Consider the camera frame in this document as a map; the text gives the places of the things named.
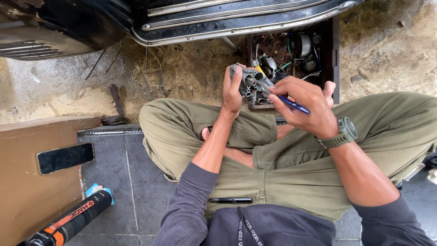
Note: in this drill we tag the person's right hand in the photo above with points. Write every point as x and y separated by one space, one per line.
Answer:
307 106

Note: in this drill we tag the person's left hand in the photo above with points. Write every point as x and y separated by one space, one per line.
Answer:
231 95

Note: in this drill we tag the grey metal carburetor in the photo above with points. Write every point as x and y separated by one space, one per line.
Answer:
247 82

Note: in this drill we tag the green wristwatch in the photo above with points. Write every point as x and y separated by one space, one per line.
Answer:
343 134

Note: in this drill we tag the wooden box of metal parts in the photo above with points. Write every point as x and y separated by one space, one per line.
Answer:
297 54

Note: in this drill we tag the olive green trousers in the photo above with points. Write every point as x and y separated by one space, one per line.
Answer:
341 153

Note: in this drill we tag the black pen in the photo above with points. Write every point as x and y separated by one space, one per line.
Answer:
231 200

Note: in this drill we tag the rusty metal scrap piece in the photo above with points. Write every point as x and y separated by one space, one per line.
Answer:
116 99

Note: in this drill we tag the black scooter body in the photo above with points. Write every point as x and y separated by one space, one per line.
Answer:
136 20

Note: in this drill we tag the dark grey sweatshirt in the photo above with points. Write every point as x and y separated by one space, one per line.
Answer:
273 225

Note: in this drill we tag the blue paper packet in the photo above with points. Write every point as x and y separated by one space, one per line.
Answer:
97 190

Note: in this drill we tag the black smartphone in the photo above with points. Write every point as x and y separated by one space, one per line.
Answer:
65 158

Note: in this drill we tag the black orange spray can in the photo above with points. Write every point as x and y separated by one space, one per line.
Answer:
70 220

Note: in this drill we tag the brown wooden board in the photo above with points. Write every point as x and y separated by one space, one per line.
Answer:
37 177

